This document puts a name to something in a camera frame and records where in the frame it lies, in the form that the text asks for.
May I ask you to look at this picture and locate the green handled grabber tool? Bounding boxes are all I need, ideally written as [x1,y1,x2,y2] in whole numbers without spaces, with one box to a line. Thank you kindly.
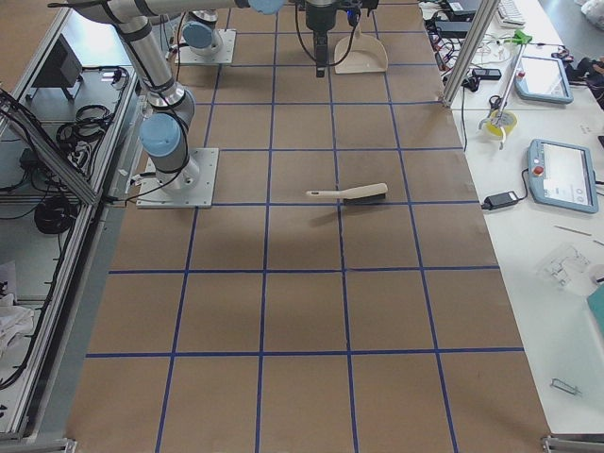
[478,29,532,149]

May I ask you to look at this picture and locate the far teach pendant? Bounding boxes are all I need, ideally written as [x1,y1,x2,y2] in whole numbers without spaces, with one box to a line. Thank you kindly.
[514,56,574,105]

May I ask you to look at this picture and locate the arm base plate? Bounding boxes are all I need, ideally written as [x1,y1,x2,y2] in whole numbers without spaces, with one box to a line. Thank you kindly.
[135,148,219,209]
[176,26,236,66]

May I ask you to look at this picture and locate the teal book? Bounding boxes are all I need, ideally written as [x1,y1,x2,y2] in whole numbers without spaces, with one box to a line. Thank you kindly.
[587,286,604,330]

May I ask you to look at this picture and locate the near teach pendant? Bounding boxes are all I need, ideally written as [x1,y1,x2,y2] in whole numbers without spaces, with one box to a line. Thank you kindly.
[527,139,599,214]

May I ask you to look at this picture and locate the white crumpled cloth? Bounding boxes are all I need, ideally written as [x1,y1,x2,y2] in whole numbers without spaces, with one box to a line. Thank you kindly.
[1,294,34,355]

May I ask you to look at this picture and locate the clear plastic packet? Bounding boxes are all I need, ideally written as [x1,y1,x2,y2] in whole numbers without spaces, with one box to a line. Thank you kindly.
[536,243,595,295]

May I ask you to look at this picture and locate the teach pendant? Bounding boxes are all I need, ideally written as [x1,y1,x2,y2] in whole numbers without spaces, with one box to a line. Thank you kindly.
[527,139,599,214]
[514,56,574,105]

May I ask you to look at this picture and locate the black scissors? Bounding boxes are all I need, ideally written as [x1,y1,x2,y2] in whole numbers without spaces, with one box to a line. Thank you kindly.
[489,95,502,110]

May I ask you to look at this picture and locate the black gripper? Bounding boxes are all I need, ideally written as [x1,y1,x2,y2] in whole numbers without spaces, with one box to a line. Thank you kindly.
[304,0,338,78]

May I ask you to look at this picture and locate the aluminium frame post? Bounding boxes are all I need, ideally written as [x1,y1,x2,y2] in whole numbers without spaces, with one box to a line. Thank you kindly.
[442,0,499,108]

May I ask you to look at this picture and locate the beige dustpan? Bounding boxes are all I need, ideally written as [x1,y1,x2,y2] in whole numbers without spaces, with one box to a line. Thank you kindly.
[334,25,388,75]

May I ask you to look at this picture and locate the black power adapter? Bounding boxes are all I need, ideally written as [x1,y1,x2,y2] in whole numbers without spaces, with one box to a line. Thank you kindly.
[481,191,520,210]

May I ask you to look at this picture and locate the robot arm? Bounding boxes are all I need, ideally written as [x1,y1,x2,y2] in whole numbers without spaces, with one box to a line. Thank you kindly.
[48,1,285,191]
[181,9,223,57]

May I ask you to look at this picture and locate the black monitor on shelf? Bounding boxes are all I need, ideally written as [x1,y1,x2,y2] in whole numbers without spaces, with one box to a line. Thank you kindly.
[26,34,83,100]

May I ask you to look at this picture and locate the yellow tape roll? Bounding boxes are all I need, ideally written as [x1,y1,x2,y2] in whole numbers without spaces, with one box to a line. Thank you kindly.
[486,110,517,140]

